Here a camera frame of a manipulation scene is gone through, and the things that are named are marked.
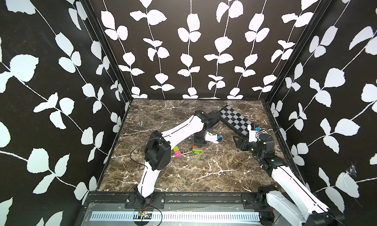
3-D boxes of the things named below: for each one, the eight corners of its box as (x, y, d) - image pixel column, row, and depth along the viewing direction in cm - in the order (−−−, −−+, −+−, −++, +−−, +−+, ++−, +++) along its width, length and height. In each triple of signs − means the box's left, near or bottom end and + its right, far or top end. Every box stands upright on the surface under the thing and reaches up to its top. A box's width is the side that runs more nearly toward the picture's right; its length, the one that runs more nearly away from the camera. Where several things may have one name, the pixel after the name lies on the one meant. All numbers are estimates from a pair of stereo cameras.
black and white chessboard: (244, 135, 102) (245, 132, 99) (217, 115, 113) (218, 112, 111) (253, 126, 107) (254, 123, 105) (226, 107, 118) (227, 105, 116)
